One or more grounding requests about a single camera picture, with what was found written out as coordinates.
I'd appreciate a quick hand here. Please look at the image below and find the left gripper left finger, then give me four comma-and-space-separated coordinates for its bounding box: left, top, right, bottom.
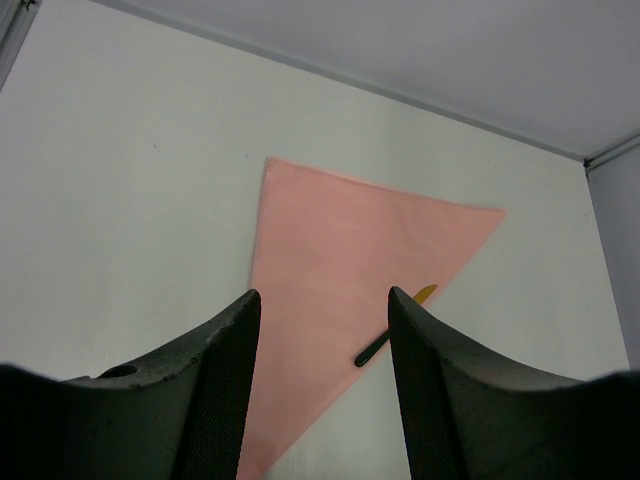
1, 290, 261, 479

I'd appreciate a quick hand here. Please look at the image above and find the left aluminium frame post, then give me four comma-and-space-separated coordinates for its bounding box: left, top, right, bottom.
0, 0, 40, 87

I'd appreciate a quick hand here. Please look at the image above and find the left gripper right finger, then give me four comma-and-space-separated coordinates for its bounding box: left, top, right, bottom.
388, 287, 639, 479

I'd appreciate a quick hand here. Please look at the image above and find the right aluminium frame post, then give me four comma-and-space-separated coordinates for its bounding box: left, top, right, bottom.
583, 129, 640, 175

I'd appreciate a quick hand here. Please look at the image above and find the pink cloth napkin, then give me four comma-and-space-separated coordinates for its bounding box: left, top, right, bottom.
238, 158, 506, 479

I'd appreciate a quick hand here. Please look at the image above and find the yellow knife black handle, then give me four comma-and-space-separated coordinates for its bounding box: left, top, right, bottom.
353, 284, 438, 368

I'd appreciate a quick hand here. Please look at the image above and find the aluminium frame post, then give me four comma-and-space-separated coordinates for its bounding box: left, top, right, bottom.
0, 0, 40, 87
583, 129, 640, 175

